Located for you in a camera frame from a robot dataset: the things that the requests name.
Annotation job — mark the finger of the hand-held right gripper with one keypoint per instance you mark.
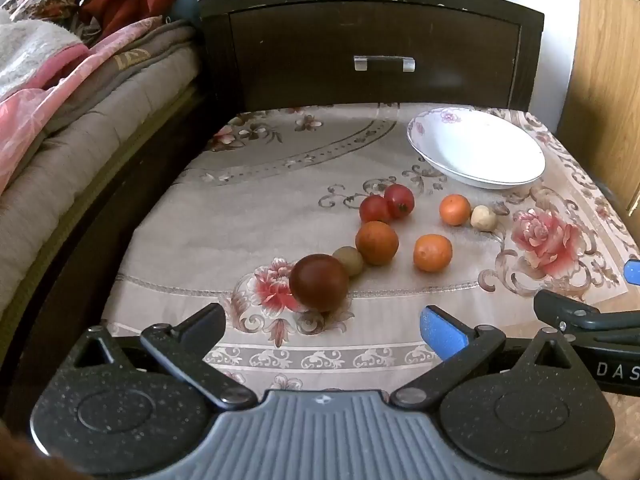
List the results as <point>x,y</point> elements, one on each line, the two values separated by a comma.
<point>633,272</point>
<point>565,307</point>

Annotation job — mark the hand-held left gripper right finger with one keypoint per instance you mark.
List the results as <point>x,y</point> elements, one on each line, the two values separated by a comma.
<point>440,332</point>

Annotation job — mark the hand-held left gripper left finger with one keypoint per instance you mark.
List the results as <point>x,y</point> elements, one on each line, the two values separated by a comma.
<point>200,327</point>

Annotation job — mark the dark orange tangerine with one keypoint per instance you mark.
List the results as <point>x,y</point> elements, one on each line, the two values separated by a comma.
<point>377,243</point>

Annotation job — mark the large dark red plum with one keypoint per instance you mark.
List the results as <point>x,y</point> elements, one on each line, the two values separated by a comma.
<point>320,284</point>

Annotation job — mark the red tomato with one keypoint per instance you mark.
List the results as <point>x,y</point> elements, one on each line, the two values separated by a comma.
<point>400,201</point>
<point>374,210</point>

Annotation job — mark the white floral-rim bowl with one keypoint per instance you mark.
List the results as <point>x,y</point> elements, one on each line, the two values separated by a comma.
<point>480,150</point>

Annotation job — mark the floral beige tablecloth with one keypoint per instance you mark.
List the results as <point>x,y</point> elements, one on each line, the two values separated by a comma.
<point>240,220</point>

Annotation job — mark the light wooden wardrobe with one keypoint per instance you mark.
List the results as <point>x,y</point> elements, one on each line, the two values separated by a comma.
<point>607,85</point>

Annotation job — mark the grey-brown quilt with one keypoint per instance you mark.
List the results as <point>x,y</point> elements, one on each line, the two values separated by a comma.
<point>90,145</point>

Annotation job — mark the dark wooden nightstand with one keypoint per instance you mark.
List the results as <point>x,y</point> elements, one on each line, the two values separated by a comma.
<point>215,60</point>

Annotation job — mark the pink floral blanket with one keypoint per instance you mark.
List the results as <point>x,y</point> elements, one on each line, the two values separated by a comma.
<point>55,90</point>

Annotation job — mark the dark wooden drawer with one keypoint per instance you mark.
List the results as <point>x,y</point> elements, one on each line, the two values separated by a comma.
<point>300,60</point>

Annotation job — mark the white fluffy towel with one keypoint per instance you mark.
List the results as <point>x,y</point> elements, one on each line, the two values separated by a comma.
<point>30,50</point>

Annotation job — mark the dark bed frame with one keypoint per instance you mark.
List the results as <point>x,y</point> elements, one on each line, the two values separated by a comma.
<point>75,270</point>

